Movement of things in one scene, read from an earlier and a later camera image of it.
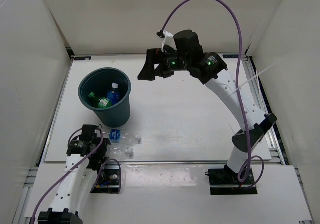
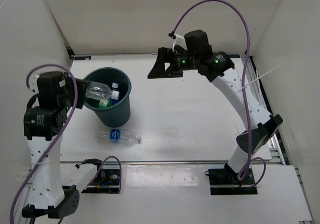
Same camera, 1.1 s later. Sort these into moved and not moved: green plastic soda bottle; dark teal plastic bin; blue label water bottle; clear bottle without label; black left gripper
Moved: black left gripper; clear bottle without label
Not moved: blue label water bottle; green plastic soda bottle; dark teal plastic bin
